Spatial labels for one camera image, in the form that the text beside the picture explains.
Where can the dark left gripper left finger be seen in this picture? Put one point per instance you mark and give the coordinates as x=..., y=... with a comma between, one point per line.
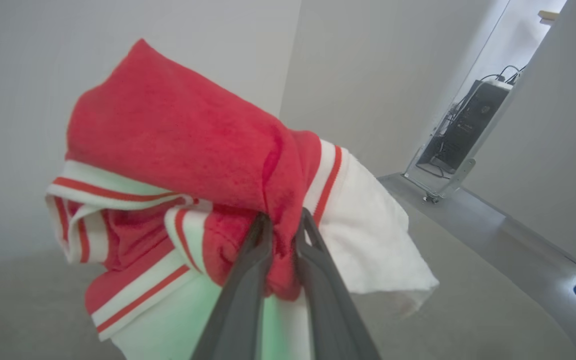
x=248, y=280

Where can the grey fabric sofa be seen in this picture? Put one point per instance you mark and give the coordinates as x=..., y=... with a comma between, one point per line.
x=468, y=325

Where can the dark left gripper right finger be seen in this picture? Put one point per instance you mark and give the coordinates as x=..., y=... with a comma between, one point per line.
x=320, y=300

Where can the silver metal partition frame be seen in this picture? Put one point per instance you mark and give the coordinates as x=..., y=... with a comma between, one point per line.
x=450, y=182

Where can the red and white garment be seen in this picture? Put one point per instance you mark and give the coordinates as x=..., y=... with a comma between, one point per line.
x=168, y=125

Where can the black computer tower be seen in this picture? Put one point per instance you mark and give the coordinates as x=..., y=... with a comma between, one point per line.
x=473, y=120

